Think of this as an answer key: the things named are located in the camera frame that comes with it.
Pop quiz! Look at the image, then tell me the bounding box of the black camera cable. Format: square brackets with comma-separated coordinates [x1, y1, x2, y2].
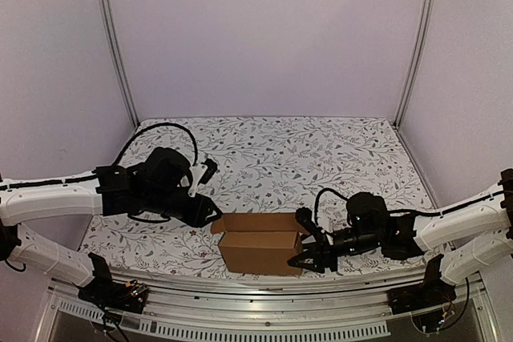
[312, 187, 353, 231]
[114, 122, 200, 171]

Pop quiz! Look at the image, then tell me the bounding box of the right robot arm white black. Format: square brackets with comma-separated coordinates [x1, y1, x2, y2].
[288, 169, 512, 307]

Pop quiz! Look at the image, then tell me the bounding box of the brown cardboard box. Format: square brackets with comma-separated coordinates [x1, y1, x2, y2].
[211, 212, 309, 276]

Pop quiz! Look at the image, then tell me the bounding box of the aluminium corner post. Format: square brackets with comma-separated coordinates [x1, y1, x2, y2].
[98, 0, 139, 127]
[393, 0, 435, 131]

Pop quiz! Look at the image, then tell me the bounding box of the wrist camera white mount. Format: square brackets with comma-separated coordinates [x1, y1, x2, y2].
[187, 159, 218, 198]
[295, 207, 333, 245]

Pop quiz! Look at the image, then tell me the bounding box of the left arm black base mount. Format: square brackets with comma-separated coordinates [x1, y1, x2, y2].
[78, 252, 149, 314]

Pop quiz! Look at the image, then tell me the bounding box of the left aluminium corner post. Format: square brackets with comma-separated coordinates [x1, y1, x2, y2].
[98, 0, 139, 127]

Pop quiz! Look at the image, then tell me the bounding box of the black right camera cable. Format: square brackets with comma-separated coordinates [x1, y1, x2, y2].
[312, 187, 353, 231]

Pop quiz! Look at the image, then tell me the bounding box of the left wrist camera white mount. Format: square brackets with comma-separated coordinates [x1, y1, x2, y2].
[187, 159, 218, 198]

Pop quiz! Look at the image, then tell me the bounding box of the floral patterned table mat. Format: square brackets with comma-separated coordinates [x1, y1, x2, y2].
[79, 117, 432, 279]

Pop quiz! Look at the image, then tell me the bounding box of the right aluminium corner post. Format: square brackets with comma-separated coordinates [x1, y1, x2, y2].
[393, 0, 435, 131]

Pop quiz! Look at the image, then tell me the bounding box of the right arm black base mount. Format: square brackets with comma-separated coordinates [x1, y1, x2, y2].
[386, 255, 456, 334]

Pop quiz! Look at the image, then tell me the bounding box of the black left camera cable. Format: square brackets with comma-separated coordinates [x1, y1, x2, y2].
[114, 122, 200, 171]

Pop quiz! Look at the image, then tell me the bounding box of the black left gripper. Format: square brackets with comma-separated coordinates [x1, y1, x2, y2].
[142, 188, 223, 229]

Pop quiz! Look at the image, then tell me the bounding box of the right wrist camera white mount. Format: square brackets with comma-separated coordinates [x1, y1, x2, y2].
[295, 207, 333, 245]

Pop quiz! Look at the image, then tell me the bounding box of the curved aluminium rail base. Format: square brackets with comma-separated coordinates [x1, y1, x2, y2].
[34, 268, 505, 341]

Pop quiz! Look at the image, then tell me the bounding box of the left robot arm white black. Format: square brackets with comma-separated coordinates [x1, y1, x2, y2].
[1, 147, 222, 305]

